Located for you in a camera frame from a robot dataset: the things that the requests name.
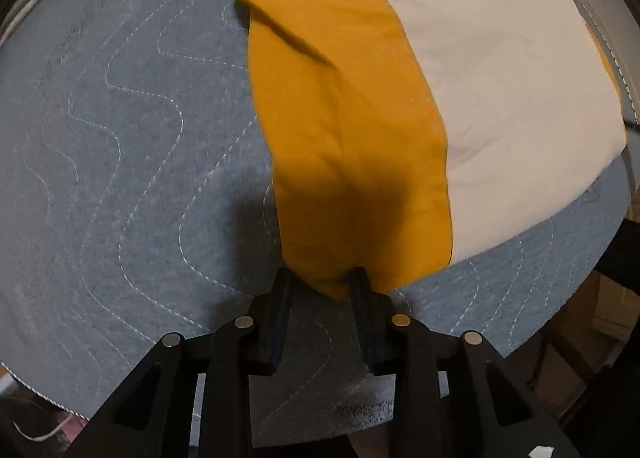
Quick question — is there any beige and yellow garment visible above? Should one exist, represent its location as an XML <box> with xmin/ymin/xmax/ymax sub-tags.
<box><xmin>212</xmin><ymin>0</ymin><xmax>628</xmax><ymax>301</ymax></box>

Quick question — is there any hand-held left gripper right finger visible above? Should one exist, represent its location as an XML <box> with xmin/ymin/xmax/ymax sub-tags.
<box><xmin>347</xmin><ymin>265</ymin><xmax>583</xmax><ymax>458</ymax></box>

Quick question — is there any grey quilted blanket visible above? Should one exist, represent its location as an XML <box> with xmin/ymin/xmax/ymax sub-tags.
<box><xmin>0</xmin><ymin>0</ymin><xmax>640</xmax><ymax>449</ymax></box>

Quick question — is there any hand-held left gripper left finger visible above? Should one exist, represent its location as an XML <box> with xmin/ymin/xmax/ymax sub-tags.
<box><xmin>65</xmin><ymin>268</ymin><xmax>296</xmax><ymax>458</ymax></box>

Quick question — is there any white cable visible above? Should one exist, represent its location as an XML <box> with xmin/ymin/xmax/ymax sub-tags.
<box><xmin>10</xmin><ymin>410</ymin><xmax>76</xmax><ymax>443</ymax></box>

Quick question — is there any cardboard box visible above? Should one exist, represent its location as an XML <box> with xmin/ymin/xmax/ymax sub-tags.
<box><xmin>500</xmin><ymin>268</ymin><xmax>640</xmax><ymax>439</ymax></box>

